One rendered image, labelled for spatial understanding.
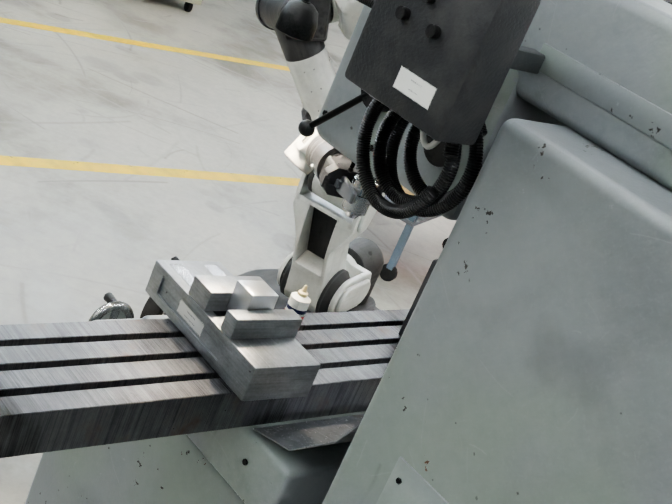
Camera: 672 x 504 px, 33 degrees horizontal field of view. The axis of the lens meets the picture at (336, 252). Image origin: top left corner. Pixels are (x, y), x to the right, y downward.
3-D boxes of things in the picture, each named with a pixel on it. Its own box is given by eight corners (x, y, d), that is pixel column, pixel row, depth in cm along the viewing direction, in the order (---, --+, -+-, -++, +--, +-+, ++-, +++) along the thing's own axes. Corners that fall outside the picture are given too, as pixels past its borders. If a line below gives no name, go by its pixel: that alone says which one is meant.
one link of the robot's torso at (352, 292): (302, 274, 324) (319, 234, 319) (360, 309, 318) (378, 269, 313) (267, 289, 306) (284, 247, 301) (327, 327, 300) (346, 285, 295)
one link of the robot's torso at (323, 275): (295, 273, 318) (333, 132, 289) (354, 309, 312) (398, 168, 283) (263, 298, 307) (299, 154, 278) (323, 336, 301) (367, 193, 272)
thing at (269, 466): (120, 363, 226) (139, 313, 222) (253, 354, 251) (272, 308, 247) (262, 530, 196) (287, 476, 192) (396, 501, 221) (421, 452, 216)
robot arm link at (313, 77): (312, 144, 258) (278, 54, 247) (366, 127, 256) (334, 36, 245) (311, 165, 247) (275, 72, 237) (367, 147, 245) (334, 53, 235)
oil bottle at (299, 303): (272, 327, 220) (292, 279, 216) (287, 326, 223) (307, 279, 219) (284, 339, 218) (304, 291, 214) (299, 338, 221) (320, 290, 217)
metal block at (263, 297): (225, 308, 202) (237, 279, 200) (252, 308, 206) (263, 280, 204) (241, 324, 199) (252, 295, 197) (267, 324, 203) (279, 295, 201)
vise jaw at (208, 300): (187, 293, 203) (194, 274, 202) (252, 293, 214) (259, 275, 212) (204, 311, 200) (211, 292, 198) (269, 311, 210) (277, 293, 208)
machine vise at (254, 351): (143, 290, 213) (162, 240, 209) (208, 291, 224) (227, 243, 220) (241, 402, 191) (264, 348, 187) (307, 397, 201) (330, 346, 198)
